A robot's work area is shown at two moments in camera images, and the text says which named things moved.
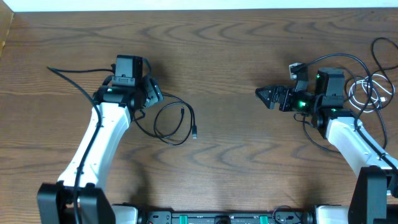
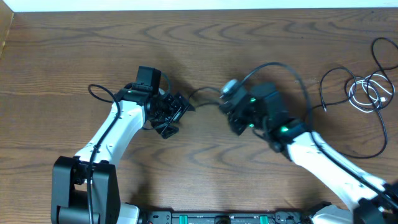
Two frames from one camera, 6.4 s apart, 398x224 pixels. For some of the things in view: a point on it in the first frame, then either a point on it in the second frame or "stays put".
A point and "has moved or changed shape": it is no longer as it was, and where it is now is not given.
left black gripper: (155, 90) → (181, 106)
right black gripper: (275, 96) → (229, 110)
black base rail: (275, 218) stays put
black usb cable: (173, 121) has moved or changed shape
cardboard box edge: (6, 17) stays put
